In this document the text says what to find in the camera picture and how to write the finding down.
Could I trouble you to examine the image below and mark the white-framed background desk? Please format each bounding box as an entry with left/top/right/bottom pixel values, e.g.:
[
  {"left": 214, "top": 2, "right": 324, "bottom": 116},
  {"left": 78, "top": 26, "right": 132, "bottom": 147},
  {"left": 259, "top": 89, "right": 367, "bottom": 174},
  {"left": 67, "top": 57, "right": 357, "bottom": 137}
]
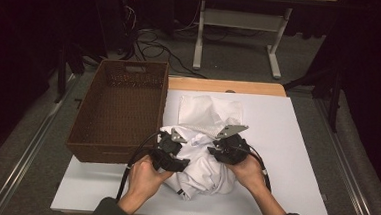
[{"left": 192, "top": 0, "right": 339, "bottom": 83}]

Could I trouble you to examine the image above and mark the long black floor cable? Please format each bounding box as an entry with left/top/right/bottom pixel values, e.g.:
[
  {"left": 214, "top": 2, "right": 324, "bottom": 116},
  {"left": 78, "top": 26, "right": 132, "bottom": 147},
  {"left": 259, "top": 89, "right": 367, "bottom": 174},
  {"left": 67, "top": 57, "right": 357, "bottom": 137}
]
[{"left": 133, "top": 38, "right": 210, "bottom": 80}]

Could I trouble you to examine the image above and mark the white table board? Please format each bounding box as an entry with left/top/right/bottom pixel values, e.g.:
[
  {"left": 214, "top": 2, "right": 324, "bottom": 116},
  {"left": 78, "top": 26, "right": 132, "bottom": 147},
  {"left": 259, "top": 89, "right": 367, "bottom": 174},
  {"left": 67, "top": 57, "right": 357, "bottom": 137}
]
[{"left": 50, "top": 81, "right": 339, "bottom": 215}]

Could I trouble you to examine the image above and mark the black stand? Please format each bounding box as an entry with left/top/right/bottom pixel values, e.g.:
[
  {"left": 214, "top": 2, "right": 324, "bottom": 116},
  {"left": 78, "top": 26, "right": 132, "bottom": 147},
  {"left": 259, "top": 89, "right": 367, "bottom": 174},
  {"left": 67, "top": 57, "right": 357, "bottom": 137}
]
[
  {"left": 280, "top": 64, "right": 345, "bottom": 134},
  {"left": 52, "top": 42, "right": 86, "bottom": 106}
]

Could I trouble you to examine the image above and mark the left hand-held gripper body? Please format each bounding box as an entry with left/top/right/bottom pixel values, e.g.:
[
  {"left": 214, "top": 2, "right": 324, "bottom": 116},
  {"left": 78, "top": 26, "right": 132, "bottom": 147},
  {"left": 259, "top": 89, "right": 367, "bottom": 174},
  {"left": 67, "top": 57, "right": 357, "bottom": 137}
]
[{"left": 149, "top": 126, "right": 189, "bottom": 173}]

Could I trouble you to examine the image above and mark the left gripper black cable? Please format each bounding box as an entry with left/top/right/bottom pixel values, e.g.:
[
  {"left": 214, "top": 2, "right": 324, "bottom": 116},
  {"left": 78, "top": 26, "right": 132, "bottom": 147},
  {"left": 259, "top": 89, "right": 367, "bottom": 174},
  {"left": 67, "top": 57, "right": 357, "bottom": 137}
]
[{"left": 116, "top": 128, "right": 163, "bottom": 204}]

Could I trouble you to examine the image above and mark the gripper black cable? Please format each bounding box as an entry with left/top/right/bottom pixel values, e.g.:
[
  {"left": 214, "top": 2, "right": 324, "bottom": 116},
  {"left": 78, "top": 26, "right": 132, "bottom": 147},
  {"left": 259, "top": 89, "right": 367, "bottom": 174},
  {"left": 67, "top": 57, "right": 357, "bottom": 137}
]
[
  {"left": 245, "top": 145, "right": 275, "bottom": 194},
  {"left": 116, "top": 128, "right": 163, "bottom": 204}
]

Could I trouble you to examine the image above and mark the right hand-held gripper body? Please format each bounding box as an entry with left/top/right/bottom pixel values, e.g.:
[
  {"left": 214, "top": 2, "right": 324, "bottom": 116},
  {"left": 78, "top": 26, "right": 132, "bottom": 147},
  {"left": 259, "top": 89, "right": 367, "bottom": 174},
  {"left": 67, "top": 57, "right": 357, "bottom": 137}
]
[{"left": 209, "top": 123, "right": 253, "bottom": 166}]

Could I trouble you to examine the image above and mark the brown woven basket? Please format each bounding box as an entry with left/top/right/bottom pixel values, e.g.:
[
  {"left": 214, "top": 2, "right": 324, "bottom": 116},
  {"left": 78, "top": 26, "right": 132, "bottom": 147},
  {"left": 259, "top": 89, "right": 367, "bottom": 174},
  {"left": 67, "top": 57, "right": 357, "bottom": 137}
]
[{"left": 64, "top": 56, "right": 171, "bottom": 168}]

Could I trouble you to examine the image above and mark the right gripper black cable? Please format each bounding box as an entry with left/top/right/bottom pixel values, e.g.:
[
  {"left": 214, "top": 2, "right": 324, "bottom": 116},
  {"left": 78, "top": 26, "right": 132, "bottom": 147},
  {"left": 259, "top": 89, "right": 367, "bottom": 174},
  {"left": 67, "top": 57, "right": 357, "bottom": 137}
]
[{"left": 245, "top": 145, "right": 275, "bottom": 194}]

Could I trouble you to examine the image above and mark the white shirt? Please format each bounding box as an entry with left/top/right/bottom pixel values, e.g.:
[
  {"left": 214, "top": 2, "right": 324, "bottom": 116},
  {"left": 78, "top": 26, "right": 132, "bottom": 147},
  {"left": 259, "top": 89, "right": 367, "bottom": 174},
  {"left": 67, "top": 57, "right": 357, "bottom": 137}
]
[{"left": 155, "top": 124, "right": 241, "bottom": 204}]

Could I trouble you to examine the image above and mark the bundle of hanging cables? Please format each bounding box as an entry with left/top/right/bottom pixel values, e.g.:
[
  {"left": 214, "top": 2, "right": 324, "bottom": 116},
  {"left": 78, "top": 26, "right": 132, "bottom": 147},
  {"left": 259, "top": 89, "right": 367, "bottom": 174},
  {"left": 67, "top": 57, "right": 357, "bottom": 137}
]
[{"left": 117, "top": 2, "right": 144, "bottom": 62}]

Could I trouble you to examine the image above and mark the person's left hand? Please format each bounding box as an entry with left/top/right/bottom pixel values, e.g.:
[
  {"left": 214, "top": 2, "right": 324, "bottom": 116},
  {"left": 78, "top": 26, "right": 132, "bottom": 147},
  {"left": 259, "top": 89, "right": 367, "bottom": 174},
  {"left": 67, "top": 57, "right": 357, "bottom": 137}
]
[{"left": 123, "top": 153, "right": 176, "bottom": 209}]

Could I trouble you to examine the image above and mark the person's right hand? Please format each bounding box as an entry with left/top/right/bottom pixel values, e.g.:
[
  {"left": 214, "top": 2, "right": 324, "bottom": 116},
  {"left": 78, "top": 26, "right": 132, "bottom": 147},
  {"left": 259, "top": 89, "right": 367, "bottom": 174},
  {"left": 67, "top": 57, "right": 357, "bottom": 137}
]
[{"left": 222, "top": 153, "right": 270, "bottom": 195}]

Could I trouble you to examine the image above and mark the white mesh laundry bag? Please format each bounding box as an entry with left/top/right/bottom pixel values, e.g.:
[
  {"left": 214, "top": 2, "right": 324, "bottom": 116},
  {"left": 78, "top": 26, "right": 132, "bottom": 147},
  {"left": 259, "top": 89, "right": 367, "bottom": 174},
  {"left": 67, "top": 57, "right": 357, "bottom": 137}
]
[{"left": 176, "top": 93, "right": 246, "bottom": 141}]

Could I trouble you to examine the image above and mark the metal floor rail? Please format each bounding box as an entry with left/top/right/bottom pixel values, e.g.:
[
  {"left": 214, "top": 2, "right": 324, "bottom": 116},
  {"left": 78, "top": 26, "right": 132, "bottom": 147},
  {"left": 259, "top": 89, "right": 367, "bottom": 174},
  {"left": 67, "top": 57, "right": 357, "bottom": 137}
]
[
  {"left": 0, "top": 72, "right": 78, "bottom": 215},
  {"left": 308, "top": 98, "right": 381, "bottom": 215}
]

